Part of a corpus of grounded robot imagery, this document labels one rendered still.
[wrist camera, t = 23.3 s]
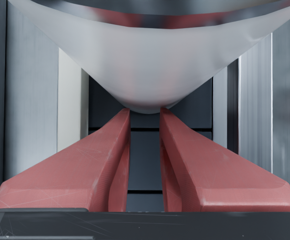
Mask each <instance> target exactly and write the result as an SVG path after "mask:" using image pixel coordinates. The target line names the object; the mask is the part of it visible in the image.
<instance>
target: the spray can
mask: <svg viewBox="0 0 290 240"><path fill-rule="evenodd" d="M8 1H9V2H10V3H11V4H12V5H13V6H14V7H15V8H17V9H18V10H19V11H20V12H21V13H22V14H23V15H24V16H25V17H26V18H28V19H29V20H30V21H31V22H32V23H33V24H34V25H35V26H36V27H37V28H38V29H40V30H41V31H42V32H43V33H44V34H45V35H46V36H47V37H48V38H49V39H51V40H52V41H53V42H54V43H55V44H56V45H57V46H58V47H59V48H60V49H62V50H63V51H64V52H65V53H66V54H67V55H68V56H69V57H70V58H71V59H72V60H74V61H75V62H76V63H77V64H78V65H79V66H80V67H81V68H82V69H83V70H85V71H86V72H87V73H88V74H89V75H90V76H91V77H92V78H93V79H94V80H95V81H97V82H98V83H99V84H100V85H101V86H102V87H103V88H104V89H105V90H106V91H108V92H109V93H110V94H111V95H112V96H113V97H114V98H115V99H116V100H117V101H118V102H119V103H120V104H121V105H122V106H123V107H125V108H129V109H130V111H132V112H135V113H138V114H144V115H153V114H159V113H160V108H167V109H171V108H172V107H174V106H175V105H176V104H178V103H179V102H180V101H181V100H182V99H183V98H185V97H186V96H187V95H189V94H190V93H191V92H193V91H194V90H195V89H197V88H198V87H199V86H201V85H202V84H204V83H205V82H206V81H208V80H209V79H210V78H212V77H213V76H214V75H216V74H217V73H218V72H220V71H221V70H222V69H224V68H225V67H226V66H227V65H229V64H230V63H232V62H233V61H234V60H236V59H237V58H238V57H240V56H241V55H242V54H244V53H245V52H246V51H248V50H249V49H251V48H252V47H253V46H255V45H256V44H257V43H259V42H260V41H261V40H263V39H264V38H265V37H267V36H268V35H269V34H271V33H272V32H273V31H274V30H276V29H277V28H278V27H280V26H281V25H282V24H284V23H285V22H287V21H288V20H289V19H290V0H8Z"/></svg>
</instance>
